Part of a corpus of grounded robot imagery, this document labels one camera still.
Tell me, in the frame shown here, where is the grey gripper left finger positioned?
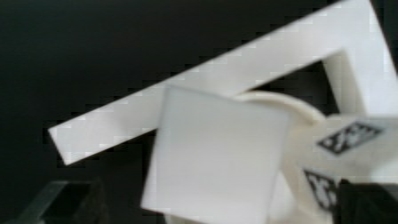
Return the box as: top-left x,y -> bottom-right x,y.
11,180 -> 109,224

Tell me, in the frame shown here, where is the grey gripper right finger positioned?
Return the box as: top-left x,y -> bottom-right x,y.
334,179 -> 398,224

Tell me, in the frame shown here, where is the white round stool seat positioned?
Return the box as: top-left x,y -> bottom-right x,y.
235,91 -> 325,224

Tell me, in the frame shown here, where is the white right rail block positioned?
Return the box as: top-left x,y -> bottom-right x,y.
324,0 -> 398,117

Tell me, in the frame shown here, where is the white front rail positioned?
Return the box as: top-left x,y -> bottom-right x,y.
48,0 -> 381,166

